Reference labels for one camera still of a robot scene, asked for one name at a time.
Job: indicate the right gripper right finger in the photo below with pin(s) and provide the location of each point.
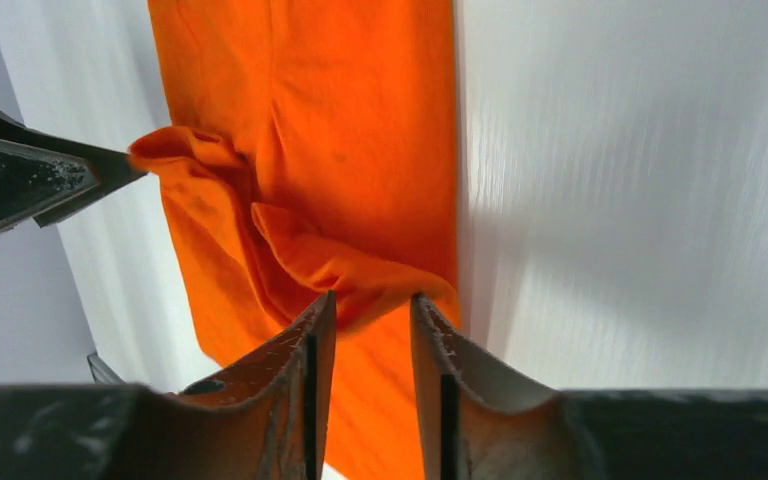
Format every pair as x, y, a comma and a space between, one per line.
481, 419

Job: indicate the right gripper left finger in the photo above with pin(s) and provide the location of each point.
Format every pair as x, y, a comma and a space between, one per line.
263, 417

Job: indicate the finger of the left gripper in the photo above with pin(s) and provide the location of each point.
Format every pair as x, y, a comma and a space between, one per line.
34, 180
111, 167

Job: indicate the orange t-shirt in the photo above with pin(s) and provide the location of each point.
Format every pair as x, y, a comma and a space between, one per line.
313, 148

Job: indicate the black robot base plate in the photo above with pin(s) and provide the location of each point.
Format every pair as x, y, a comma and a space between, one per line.
101, 373

